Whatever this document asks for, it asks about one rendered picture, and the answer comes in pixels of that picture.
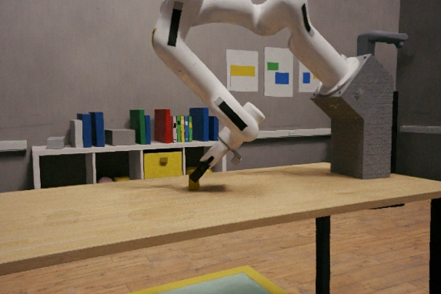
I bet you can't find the yellow block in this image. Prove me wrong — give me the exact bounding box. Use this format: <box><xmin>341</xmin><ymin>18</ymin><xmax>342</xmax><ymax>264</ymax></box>
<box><xmin>189</xmin><ymin>170</ymin><xmax>199</xmax><ymax>190</ymax></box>

